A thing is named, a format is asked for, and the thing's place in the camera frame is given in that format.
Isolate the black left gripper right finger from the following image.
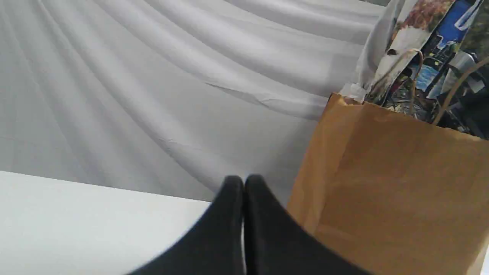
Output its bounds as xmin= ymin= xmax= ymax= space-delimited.
xmin=244 ymin=175 xmax=367 ymax=275

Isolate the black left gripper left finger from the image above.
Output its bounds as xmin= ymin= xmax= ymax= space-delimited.
xmin=131 ymin=176 xmax=245 ymax=275

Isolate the brown paper bag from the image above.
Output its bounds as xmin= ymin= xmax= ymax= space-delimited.
xmin=287 ymin=49 xmax=489 ymax=275

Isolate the grey backdrop cloth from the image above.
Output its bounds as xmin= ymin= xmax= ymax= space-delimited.
xmin=1 ymin=0 xmax=385 ymax=203

